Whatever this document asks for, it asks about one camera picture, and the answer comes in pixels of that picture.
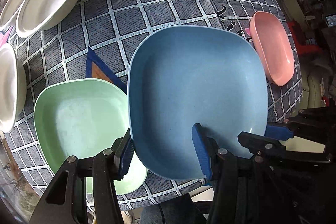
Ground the pink square plate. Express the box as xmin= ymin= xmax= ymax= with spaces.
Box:
xmin=249 ymin=11 xmax=295 ymax=86

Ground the grey checkered star tablecloth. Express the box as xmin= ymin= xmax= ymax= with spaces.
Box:
xmin=5 ymin=0 xmax=285 ymax=205

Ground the blue square plate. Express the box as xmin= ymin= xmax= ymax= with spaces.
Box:
xmin=127 ymin=25 xmax=268 ymax=180

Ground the person's jeans leg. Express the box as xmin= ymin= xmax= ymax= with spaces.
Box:
xmin=140 ymin=194 xmax=207 ymax=224

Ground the green square plate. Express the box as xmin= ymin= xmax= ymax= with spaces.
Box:
xmin=33 ymin=77 xmax=149 ymax=195

